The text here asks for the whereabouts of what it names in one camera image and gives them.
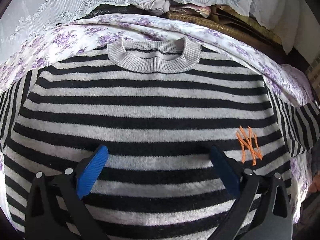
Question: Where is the woven rattan mat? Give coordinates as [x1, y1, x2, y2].
[164, 5, 281, 45]

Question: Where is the pink folded clothes pile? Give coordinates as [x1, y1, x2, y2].
[136, 0, 211, 18]

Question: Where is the black white striped sweater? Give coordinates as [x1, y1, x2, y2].
[0, 36, 320, 240]

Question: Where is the purple floral bed sheet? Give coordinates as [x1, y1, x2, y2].
[0, 13, 316, 233]

